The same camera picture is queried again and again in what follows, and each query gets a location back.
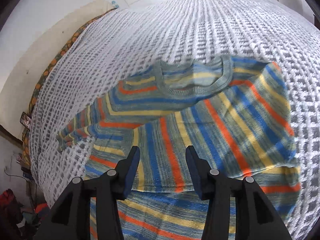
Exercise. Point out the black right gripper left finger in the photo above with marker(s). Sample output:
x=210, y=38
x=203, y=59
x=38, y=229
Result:
x=69, y=216

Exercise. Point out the cluttered bedside items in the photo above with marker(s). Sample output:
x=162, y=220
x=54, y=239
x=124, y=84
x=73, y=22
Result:
x=23, y=207

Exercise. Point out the cream padded headboard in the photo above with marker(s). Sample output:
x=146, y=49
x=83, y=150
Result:
x=19, y=86

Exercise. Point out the white grey checkered blanket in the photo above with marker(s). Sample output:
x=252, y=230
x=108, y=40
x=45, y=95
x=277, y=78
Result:
x=126, y=42

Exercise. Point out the colourful striped knit sweater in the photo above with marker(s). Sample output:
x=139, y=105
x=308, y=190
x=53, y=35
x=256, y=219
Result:
x=234, y=111

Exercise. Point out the orange floral green bedsheet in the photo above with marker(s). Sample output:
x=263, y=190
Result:
x=25, y=135

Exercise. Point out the smartphone with lit screen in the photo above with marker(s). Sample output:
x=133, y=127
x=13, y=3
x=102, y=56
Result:
x=25, y=120

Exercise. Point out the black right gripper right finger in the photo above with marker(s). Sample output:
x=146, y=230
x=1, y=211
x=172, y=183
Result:
x=255, y=216

